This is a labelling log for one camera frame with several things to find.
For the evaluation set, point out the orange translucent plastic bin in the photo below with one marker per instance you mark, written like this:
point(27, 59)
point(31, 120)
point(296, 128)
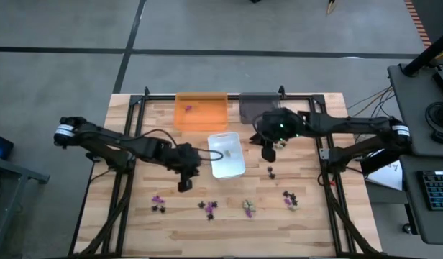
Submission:
point(207, 118)

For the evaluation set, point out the tan wooden leg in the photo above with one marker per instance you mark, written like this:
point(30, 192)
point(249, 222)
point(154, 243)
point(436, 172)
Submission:
point(331, 6)

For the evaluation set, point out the black backlit keyboard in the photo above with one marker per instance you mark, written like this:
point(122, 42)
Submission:
point(437, 190)

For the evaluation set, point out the black caster wheel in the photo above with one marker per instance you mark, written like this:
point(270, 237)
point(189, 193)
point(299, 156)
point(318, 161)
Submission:
point(407, 228)

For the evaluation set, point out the white paper sheet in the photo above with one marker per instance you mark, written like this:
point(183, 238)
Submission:
point(390, 178)

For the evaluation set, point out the white plastic bin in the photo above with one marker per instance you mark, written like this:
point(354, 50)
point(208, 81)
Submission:
point(225, 169)

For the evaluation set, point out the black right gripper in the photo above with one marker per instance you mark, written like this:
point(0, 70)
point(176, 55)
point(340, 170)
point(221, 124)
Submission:
point(279, 124)

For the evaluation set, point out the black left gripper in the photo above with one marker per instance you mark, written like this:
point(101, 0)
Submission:
point(187, 160)

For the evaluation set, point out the black round monitor base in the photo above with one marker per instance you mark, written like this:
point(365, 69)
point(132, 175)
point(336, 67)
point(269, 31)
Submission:
point(435, 118)

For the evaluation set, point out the grey metal cart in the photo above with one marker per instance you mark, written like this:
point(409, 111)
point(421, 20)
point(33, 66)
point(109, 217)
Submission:
point(27, 176)

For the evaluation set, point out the black box with blue light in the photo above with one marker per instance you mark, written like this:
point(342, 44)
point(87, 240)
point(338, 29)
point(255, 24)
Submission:
point(2, 144)

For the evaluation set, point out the black slanted post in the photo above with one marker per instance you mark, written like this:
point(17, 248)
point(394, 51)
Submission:
point(423, 57)

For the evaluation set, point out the orange striped edge strip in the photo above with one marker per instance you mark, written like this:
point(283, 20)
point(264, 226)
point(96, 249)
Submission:
point(417, 23)

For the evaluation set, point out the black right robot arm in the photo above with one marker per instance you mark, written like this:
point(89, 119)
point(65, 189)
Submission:
point(351, 124)

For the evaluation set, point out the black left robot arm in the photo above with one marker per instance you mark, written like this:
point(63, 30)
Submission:
point(135, 145)

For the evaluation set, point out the grey translucent plastic bin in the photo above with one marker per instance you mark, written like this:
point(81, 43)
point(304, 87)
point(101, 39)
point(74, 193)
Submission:
point(248, 108)

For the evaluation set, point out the black support bar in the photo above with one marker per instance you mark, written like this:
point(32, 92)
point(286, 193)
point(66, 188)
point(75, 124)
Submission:
point(385, 161)

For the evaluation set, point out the dark grey desk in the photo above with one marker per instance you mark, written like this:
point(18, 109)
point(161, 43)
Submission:
point(419, 104)
point(415, 216)

